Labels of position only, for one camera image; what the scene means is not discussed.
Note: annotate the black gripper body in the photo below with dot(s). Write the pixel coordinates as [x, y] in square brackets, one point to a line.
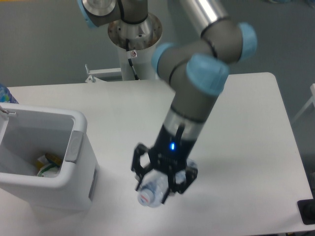
[170, 152]

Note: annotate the white pedestal base frame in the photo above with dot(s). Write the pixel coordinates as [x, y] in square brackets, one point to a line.
[103, 75]

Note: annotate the white furniture frame at right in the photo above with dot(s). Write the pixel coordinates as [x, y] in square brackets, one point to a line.
[310, 104]

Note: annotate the blue labelled bottle at edge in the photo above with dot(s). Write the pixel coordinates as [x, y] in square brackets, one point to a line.
[6, 96]

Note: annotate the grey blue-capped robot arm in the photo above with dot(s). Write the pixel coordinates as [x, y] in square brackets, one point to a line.
[196, 72]

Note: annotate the trash inside the can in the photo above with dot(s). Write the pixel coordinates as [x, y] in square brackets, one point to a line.
[48, 165]

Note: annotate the white plastic trash can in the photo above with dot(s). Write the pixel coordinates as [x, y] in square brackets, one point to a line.
[28, 132]

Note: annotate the black device at table edge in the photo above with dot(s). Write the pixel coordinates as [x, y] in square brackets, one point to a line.
[307, 211]

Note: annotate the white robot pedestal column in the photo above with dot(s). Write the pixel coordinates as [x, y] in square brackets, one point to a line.
[136, 61]

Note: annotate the clear plastic water bottle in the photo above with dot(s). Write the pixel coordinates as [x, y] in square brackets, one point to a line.
[153, 188]

